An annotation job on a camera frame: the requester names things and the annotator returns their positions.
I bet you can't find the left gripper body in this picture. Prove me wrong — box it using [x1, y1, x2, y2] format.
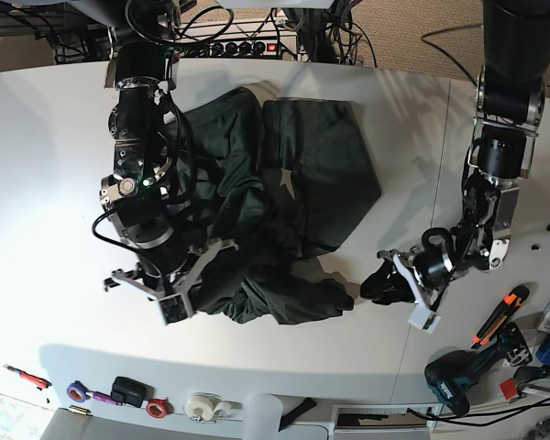
[378, 247, 454, 330]

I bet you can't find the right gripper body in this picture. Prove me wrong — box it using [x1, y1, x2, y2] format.
[103, 238, 237, 325]

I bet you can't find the dark green t-shirt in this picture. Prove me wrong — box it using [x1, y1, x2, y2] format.
[186, 87, 381, 325]

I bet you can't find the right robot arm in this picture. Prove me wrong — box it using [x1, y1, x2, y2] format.
[93, 1, 237, 324]

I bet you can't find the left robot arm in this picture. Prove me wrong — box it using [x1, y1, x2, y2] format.
[360, 1, 550, 333]

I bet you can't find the orange black utility knife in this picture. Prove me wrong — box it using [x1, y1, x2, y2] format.
[470, 285, 531, 350]

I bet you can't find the red tape roll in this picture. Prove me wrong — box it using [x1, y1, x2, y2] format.
[146, 399, 169, 419]

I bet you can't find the clear tape dispenser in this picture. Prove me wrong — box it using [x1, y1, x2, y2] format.
[183, 393, 242, 424]

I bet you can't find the purple tape roll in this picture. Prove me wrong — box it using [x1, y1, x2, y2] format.
[66, 380, 89, 403]

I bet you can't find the red square tag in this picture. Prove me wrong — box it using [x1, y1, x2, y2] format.
[500, 378, 519, 401]

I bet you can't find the white paper roll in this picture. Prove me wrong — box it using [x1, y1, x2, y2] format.
[242, 393, 283, 440]

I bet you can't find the red black screwdriver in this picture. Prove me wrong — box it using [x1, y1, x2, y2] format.
[4, 364, 51, 391]

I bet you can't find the black power strip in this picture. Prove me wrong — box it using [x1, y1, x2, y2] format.
[180, 39, 297, 61]

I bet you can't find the black action camera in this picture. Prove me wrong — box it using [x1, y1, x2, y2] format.
[110, 377, 148, 408]

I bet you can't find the teal black cordless drill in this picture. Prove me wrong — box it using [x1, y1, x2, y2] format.
[424, 323, 533, 417]

